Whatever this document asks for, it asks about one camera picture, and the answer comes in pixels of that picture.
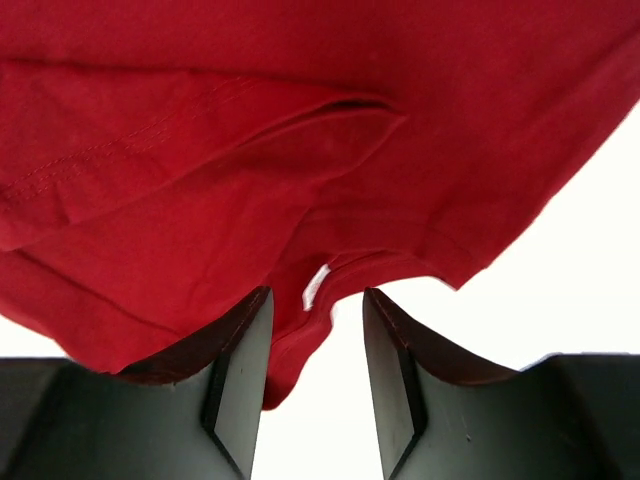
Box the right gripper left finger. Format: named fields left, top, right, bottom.
left=1, top=287, right=273, bottom=479

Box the dark red t-shirt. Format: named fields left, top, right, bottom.
left=1, top=1, right=639, bottom=410

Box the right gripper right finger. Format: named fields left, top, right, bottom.
left=363, top=288, right=639, bottom=480

